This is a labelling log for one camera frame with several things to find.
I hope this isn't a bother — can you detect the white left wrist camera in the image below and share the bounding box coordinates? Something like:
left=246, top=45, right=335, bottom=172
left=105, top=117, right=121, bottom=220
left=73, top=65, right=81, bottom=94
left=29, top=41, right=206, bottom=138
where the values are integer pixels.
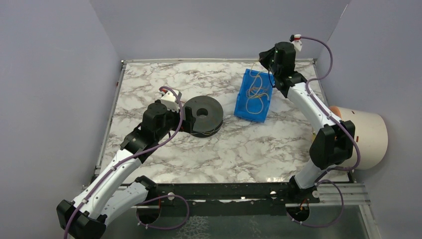
left=160, top=89, right=180, bottom=112

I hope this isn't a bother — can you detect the aluminium frame rail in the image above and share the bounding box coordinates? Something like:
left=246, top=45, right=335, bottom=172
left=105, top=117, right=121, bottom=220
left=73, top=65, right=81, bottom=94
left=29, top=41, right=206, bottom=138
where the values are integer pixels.
left=317, top=183, right=371, bottom=206

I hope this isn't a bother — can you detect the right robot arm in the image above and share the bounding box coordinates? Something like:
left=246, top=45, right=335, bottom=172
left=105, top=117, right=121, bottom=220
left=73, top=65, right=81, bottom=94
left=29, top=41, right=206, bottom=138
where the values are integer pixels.
left=258, top=42, right=355, bottom=200

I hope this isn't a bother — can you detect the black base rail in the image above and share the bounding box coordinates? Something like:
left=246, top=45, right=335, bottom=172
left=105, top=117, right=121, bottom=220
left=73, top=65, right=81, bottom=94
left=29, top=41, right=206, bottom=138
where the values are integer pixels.
left=135, top=182, right=319, bottom=220

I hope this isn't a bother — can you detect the yellow and cream cylinder fixture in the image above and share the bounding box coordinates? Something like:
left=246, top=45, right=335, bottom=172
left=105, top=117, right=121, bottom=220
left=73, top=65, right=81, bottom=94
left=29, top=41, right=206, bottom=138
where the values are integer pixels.
left=311, top=106, right=389, bottom=171

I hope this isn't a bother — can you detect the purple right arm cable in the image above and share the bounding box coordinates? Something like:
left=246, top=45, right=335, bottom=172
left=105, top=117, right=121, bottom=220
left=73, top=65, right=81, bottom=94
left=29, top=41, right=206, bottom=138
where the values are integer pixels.
left=286, top=35, right=362, bottom=229

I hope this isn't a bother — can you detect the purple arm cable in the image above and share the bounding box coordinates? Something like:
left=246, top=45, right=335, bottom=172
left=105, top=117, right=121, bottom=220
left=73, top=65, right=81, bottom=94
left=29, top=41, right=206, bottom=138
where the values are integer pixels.
left=286, top=35, right=362, bottom=229
left=62, top=86, right=191, bottom=239

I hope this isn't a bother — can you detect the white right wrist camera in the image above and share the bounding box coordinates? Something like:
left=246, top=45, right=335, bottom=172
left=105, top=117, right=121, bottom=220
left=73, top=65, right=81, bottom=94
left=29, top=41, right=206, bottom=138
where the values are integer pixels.
left=290, top=34, right=303, bottom=52

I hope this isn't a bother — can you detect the blue plastic bin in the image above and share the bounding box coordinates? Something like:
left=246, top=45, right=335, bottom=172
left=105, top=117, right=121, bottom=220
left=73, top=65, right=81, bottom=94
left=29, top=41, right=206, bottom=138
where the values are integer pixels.
left=234, top=69, right=275, bottom=122

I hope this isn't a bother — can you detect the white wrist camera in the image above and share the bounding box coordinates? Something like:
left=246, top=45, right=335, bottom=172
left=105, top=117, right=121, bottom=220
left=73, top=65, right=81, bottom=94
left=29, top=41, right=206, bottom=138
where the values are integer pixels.
left=290, top=34, right=303, bottom=52
left=160, top=89, right=180, bottom=112

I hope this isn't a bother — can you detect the grey perforated cable spool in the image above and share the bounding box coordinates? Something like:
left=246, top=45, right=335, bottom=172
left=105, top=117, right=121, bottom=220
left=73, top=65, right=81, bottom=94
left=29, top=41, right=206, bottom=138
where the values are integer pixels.
left=184, top=96, right=223, bottom=138

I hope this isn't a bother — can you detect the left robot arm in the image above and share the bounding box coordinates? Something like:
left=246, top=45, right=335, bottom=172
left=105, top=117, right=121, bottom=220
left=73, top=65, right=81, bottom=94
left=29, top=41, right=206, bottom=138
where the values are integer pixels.
left=56, top=100, right=190, bottom=239

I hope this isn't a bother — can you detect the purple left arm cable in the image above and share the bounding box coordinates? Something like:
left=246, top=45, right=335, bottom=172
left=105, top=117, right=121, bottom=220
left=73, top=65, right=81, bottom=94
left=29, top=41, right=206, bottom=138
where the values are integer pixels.
left=62, top=86, right=191, bottom=239

